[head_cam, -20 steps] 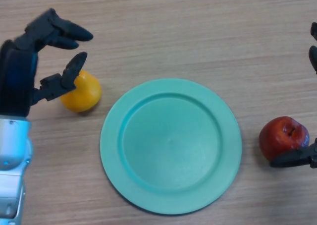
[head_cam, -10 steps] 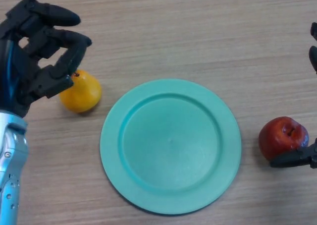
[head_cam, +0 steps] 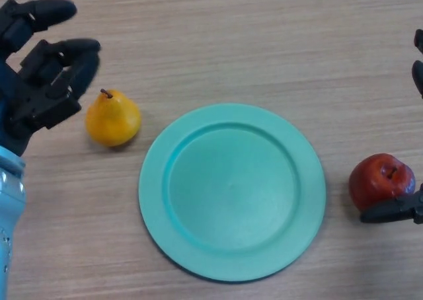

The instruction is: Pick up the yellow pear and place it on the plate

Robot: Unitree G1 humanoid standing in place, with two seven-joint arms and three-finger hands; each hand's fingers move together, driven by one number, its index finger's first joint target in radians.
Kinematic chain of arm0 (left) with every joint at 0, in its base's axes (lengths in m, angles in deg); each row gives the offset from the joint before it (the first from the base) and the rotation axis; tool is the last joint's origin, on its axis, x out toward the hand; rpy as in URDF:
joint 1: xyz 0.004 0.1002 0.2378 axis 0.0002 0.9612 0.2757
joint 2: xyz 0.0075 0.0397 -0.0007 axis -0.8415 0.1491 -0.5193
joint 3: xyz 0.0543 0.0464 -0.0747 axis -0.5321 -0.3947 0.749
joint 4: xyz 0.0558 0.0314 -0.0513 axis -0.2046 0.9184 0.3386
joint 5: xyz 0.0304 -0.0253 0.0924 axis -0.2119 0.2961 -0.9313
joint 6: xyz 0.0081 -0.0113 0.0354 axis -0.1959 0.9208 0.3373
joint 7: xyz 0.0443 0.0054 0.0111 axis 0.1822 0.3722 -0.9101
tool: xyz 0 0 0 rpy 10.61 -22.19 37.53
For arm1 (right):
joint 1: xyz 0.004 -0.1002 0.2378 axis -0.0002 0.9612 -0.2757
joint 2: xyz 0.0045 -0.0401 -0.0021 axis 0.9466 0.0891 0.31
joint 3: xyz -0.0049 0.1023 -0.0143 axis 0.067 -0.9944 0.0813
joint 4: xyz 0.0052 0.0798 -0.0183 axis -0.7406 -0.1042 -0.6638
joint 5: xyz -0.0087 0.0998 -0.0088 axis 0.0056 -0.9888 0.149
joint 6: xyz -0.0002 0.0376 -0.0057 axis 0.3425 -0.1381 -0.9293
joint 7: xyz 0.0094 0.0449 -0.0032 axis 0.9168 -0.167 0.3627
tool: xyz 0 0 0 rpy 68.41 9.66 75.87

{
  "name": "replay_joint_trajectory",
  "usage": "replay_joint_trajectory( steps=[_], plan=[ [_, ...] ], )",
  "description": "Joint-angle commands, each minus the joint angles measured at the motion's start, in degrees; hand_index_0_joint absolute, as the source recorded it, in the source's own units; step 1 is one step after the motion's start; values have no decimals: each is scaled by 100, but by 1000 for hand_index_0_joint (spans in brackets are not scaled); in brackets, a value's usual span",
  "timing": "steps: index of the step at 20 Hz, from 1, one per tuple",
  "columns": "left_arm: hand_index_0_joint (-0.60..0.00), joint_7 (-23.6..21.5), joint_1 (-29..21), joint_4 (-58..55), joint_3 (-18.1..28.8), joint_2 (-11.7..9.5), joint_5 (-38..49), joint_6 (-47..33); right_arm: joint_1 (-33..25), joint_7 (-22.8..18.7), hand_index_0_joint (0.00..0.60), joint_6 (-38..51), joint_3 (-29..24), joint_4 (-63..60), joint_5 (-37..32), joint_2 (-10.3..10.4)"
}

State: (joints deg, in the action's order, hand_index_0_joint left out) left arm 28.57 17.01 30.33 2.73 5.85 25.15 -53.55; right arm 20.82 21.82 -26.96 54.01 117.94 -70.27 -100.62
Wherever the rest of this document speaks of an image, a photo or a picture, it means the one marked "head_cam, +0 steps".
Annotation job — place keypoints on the green round plate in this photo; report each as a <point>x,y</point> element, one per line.
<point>231,194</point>

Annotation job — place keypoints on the red apple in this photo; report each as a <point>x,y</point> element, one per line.
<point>370,181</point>

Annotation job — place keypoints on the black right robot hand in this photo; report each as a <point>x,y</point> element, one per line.
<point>386,212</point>

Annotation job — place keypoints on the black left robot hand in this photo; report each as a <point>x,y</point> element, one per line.
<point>20,98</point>

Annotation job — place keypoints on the yellow pear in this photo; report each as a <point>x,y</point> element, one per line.
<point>114,121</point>

